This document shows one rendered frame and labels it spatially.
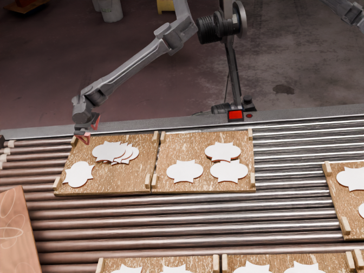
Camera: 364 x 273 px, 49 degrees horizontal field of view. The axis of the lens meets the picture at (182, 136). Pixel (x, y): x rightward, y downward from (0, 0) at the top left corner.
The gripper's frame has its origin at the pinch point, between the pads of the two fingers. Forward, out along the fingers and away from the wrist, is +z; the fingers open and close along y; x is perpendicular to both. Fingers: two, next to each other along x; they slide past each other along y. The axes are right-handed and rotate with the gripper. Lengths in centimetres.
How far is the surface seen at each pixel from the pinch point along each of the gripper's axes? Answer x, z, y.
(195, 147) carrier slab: -43.6, 11.0, 7.9
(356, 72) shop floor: -150, 102, 212
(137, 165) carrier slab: -20.1, 11.5, -5.0
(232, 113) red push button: -57, 11, 33
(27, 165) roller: 33.4, 14.9, -6.1
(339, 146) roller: -104, 12, 14
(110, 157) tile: -8.2, 8.7, -3.7
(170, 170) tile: -35.6, 10.2, -8.0
